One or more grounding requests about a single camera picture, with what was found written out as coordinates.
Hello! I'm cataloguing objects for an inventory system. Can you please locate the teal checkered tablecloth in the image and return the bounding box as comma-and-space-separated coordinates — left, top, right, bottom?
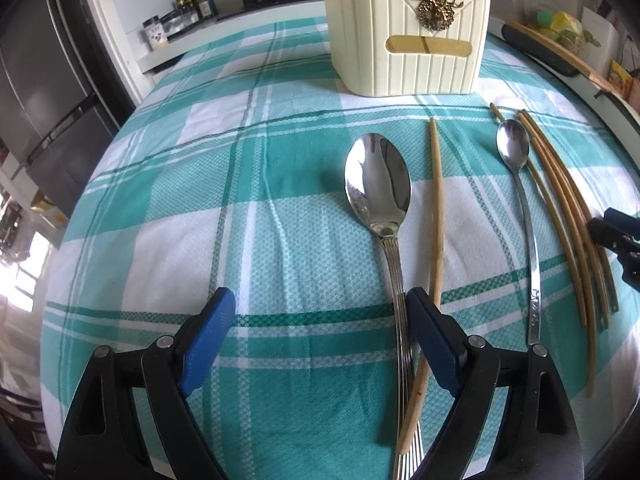
40, 15, 640, 480

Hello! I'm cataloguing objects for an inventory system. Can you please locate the small long-handled steel spoon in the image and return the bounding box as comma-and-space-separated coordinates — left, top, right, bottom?
496, 119, 543, 346

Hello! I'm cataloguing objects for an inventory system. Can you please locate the wooden cutting board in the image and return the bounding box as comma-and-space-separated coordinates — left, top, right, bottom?
505, 19, 621, 93

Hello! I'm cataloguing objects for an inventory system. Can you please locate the cream ribbed utensil holder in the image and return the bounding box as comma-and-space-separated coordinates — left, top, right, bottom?
321, 0, 492, 98

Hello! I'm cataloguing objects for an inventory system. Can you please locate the white label spice jar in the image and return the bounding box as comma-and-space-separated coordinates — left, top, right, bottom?
142, 16, 168, 52

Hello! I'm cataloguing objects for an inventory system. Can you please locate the yellow packet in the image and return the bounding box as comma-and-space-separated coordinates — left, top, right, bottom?
607, 60, 633, 96

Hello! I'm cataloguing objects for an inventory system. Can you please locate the row of spice jars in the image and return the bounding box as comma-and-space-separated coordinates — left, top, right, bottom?
160, 7, 198, 41

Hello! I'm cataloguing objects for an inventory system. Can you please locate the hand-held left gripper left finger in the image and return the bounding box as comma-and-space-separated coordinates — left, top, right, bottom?
55, 287, 237, 480

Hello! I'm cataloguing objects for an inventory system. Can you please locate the plastic bag with sponges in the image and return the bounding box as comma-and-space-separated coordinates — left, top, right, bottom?
520, 0, 601, 56

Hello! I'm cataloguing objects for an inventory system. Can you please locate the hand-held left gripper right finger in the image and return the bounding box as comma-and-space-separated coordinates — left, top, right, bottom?
406, 287, 586, 480

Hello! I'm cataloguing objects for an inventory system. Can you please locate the black gas stove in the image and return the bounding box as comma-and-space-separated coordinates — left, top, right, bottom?
216, 0, 326, 23

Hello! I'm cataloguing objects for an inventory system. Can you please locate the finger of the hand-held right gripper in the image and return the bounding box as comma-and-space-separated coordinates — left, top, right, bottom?
617, 252, 640, 291
587, 207, 640, 257

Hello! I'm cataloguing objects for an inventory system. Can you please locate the grey refrigerator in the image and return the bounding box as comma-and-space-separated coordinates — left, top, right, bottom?
0, 0, 136, 206

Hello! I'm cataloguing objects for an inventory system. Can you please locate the large steel spoon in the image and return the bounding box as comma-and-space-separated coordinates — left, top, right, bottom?
344, 132, 426, 480

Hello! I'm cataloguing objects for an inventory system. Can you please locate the white knife block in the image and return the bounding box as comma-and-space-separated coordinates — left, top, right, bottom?
580, 6, 621, 73

